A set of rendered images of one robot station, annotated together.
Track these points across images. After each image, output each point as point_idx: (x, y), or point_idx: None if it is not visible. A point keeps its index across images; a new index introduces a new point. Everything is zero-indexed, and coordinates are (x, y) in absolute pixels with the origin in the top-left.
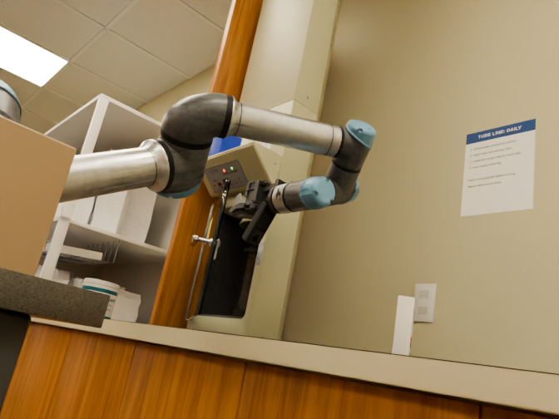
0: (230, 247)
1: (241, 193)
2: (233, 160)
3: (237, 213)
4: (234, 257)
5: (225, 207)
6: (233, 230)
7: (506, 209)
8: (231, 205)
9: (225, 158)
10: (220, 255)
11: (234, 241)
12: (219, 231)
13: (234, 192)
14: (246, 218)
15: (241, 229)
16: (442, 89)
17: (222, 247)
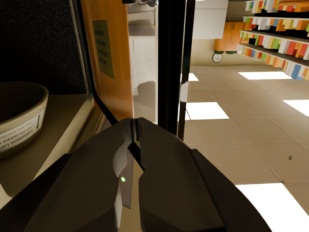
0: (34, 39)
1: (76, 146)
2: (132, 197)
3: (168, 159)
4: (14, 22)
5: (165, 129)
6: (44, 72)
7: None
8: (78, 113)
9: (138, 184)
10: (46, 14)
11: (32, 53)
12: (169, 29)
13: (88, 139)
14: (85, 150)
15: (30, 80)
16: None
17: (49, 33)
